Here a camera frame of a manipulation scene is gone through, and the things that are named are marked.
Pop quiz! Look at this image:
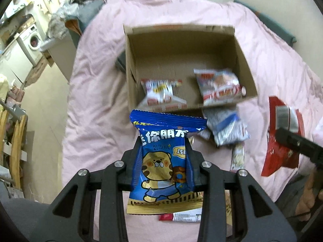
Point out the teal padded headboard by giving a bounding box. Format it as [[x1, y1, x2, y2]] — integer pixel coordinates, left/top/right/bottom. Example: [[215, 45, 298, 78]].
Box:
[[233, 0, 297, 47]]

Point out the white side cabinet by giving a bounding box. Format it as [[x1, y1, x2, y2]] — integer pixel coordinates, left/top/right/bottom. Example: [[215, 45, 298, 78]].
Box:
[[40, 37, 77, 81]]

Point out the pile of clothes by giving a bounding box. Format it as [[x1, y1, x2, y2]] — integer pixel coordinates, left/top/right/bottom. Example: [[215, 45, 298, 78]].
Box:
[[46, 0, 107, 40]]

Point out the blue cartoon snack packet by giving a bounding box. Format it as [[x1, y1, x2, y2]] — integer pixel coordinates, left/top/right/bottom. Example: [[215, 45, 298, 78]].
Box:
[[127, 109, 208, 215]]

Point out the silver blue striped snack packet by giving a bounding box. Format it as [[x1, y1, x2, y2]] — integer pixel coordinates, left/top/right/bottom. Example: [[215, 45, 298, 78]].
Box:
[[199, 106, 251, 147]]

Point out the white red triangular snack packet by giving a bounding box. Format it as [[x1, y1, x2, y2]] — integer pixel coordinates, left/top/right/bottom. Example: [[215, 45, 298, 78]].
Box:
[[137, 78, 188, 111]]

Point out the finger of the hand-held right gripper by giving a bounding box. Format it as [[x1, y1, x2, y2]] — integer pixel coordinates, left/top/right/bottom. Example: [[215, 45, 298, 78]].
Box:
[[275, 127, 323, 168]]

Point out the grey plastic object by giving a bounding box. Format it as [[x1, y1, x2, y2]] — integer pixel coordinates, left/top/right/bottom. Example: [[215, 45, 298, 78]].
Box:
[[115, 51, 127, 73]]

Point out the large red snack packet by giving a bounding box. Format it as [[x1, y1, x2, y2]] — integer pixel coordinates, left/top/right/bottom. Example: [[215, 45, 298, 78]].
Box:
[[261, 96, 306, 177]]

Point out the wooden chair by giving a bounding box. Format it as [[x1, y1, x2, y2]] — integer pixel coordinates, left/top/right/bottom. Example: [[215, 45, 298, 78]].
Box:
[[0, 105, 29, 190]]

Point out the white red round-print snack packet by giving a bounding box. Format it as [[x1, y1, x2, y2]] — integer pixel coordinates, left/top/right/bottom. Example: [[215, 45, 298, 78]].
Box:
[[193, 68, 246, 106]]

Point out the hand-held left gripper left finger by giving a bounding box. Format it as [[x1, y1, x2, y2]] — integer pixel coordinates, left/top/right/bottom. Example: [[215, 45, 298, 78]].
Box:
[[38, 136, 142, 242]]

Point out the brown cardboard box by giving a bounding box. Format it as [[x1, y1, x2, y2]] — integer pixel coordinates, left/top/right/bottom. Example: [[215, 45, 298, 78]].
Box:
[[123, 23, 258, 112]]

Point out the white washing machine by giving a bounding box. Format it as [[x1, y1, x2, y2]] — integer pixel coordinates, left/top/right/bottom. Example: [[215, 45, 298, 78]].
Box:
[[19, 24, 44, 65]]

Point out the slim beige checkered snack packet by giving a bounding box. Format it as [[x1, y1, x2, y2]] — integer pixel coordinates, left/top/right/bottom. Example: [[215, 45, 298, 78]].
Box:
[[230, 142, 246, 172]]

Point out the pink blanket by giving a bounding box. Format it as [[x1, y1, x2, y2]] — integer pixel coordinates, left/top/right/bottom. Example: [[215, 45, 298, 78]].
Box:
[[62, 0, 323, 242]]

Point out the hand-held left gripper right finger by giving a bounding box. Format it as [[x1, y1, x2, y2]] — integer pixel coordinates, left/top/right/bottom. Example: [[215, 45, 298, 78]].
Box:
[[186, 137, 297, 242]]

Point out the white kitchen cabinet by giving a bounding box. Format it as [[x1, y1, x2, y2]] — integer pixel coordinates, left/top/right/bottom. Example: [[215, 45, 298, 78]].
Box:
[[0, 39, 34, 81]]

